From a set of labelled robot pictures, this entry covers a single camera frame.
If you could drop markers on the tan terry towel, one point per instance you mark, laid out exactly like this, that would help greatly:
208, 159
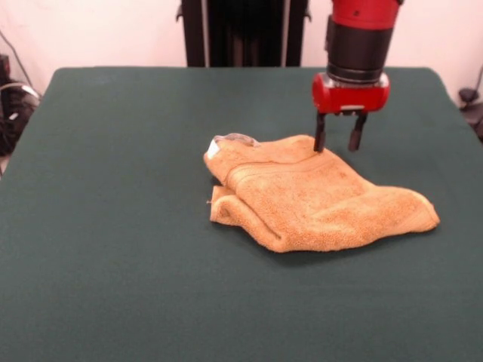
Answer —
320, 203

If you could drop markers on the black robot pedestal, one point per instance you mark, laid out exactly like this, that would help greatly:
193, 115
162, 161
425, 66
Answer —
245, 34

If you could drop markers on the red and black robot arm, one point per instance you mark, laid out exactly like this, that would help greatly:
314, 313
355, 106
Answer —
358, 37

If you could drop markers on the grey office chair base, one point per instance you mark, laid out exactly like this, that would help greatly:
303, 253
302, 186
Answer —
469, 94

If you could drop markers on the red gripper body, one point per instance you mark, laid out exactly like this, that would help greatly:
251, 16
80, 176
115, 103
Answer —
351, 98

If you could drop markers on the dark green table cloth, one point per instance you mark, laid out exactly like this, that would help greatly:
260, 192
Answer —
113, 226

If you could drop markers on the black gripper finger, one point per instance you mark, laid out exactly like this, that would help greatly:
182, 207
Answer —
355, 134
320, 134

